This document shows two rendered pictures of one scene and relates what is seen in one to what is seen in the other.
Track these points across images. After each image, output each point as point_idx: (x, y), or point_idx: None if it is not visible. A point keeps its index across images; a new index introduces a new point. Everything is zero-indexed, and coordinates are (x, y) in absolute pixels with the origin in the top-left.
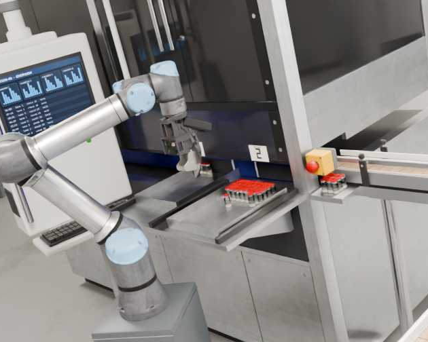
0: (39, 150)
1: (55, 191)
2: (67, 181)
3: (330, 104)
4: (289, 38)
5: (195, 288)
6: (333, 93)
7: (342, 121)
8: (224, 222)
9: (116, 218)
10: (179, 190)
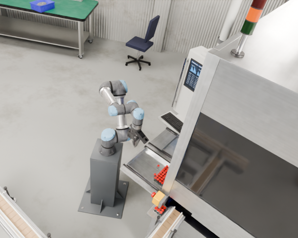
0: (101, 93)
1: None
2: None
3: (189, 198)
4: (179, 159)
5: (115, 164)
6: (194, 199)
7: (193, 210)
8: (142, 167)
9: (120, 128)
10: None
